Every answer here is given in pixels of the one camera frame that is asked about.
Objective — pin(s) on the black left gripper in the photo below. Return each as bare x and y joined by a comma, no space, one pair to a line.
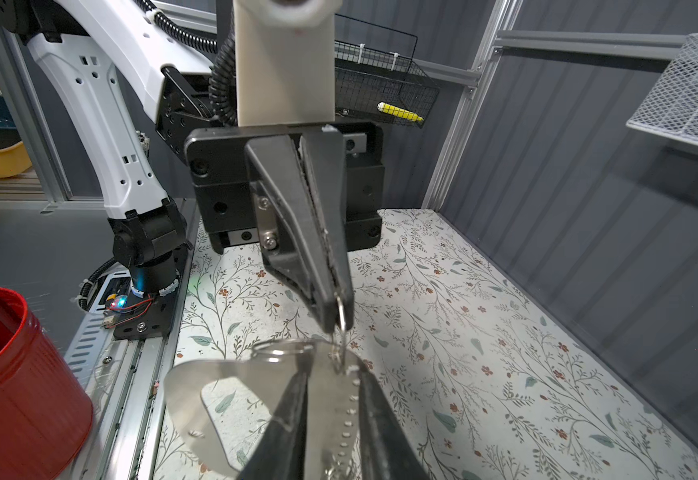
309,210

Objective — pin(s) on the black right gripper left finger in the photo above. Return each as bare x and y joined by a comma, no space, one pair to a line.
281,451

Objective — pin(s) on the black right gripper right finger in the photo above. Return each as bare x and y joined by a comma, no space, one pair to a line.
385,452

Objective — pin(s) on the silver metal keyring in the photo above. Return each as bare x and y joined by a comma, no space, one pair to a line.
340,336

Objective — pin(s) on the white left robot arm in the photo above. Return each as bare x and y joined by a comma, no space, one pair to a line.
184,81

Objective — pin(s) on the yellow marker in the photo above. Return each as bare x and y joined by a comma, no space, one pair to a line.
399,113

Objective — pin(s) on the red pencil cup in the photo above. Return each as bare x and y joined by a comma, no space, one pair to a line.
45,414

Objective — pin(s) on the white mesh basket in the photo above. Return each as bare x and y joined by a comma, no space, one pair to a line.
670,109

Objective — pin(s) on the black wire basket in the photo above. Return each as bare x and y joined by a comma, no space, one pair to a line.
375,63

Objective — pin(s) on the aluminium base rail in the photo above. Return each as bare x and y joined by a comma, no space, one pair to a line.
128,403

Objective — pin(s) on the white slotted cable duct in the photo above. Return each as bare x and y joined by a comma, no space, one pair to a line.
83,353

